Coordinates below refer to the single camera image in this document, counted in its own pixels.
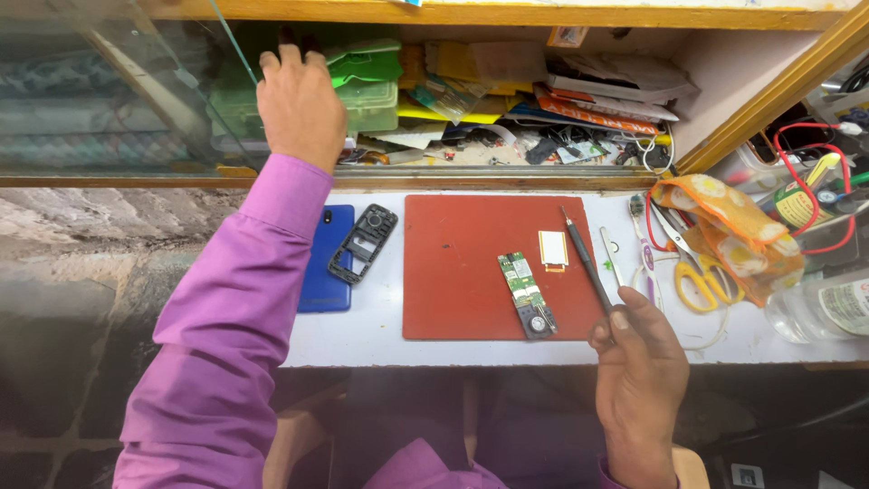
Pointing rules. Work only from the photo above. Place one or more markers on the person's right hand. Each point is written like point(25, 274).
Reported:
point(641, 380)

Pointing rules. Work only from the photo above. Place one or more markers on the person's left hand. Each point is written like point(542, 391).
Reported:
point(302, 115)

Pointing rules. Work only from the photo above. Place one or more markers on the dark grey precision screwdriver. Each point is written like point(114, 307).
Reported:
point(585, 258)

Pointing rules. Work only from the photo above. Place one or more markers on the green plastic organizer boxes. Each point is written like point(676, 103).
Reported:
point(370, 95)

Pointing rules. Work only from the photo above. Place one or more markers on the white purple toothbrush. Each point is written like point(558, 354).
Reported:
point(646, 261)

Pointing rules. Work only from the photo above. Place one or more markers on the metal tweezers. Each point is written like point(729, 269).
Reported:
point(611, 255)

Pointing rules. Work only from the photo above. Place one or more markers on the green phone circuit board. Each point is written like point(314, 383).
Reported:
point(526, 292)

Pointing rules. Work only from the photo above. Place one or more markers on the small phone display module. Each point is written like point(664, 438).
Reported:
point(553, 248)

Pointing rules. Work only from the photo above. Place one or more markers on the blue smartphone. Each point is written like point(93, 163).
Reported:
point(327, 278)

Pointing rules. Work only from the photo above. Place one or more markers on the orange floral cloth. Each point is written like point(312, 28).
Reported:
point(736, 234)

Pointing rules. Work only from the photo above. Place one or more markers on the clear plastic bottle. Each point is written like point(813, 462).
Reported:
point(825, 309)

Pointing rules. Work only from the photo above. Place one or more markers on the glass sliding door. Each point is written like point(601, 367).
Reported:
point(102, 95)

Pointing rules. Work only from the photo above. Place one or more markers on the red rubber work mat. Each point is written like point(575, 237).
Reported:
point(461, 271)

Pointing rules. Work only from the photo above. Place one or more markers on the person's purple shirt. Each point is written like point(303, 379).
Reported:
point(434, 468)

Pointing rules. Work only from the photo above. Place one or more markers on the green labelled bottle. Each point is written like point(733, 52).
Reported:
point(800, 204)

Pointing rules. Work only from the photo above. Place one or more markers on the wooden cabinet with clutter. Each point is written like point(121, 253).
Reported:
point(543, 95)

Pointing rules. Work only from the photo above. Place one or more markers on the black phone frame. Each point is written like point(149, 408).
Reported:
point(354, 257)

